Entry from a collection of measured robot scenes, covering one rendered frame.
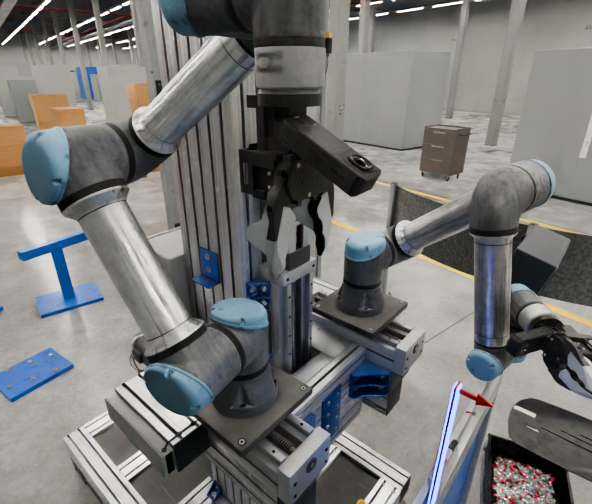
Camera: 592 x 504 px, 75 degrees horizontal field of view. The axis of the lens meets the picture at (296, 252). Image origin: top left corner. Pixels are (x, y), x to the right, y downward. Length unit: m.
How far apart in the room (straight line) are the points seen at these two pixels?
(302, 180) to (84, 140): 0.41
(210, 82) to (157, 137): 0.16
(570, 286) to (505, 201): 1.75
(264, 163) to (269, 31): 0.13
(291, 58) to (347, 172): 0.12
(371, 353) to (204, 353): 0.65
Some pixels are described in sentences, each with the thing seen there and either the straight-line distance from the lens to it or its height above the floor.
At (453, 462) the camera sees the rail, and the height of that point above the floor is 0.86.
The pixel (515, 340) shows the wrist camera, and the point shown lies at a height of 1.20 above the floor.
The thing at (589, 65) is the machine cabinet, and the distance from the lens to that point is 6.95.
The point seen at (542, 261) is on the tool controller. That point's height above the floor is 1.23.
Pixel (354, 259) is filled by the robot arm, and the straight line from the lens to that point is 1.13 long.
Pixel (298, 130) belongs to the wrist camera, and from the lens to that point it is 0.42.
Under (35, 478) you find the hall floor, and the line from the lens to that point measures 2.41.
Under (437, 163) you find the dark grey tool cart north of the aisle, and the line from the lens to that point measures 7.53.
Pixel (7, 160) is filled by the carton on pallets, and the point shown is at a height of 0.27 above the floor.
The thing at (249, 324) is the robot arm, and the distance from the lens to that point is 0.77.
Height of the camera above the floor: 1.70
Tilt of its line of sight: 24 degrees down
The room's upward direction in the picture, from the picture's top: straight up
